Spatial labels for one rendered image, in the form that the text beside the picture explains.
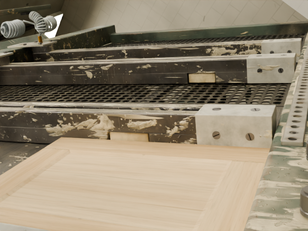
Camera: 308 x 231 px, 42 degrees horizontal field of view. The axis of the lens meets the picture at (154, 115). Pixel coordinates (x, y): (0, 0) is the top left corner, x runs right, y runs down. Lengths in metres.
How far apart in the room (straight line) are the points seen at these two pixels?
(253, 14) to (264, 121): 5.45
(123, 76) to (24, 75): 0.39
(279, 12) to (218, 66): 4.85
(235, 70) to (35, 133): 0.58
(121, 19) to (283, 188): 6.60
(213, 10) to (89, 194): 5.75
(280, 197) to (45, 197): 0.32
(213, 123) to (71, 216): 0.28
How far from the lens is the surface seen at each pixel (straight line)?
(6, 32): 1.70
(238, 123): 0.66
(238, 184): 0.56
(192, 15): 6.39
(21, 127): 0.87
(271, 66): 1.14
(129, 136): 0.74
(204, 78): 1.19
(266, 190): 0.48
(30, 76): 1.48
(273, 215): 0.44
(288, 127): 0.65
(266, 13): 6.03
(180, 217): 0.50
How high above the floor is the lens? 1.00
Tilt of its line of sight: 6 degrees up
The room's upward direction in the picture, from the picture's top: 51 degrees counter-clockwise
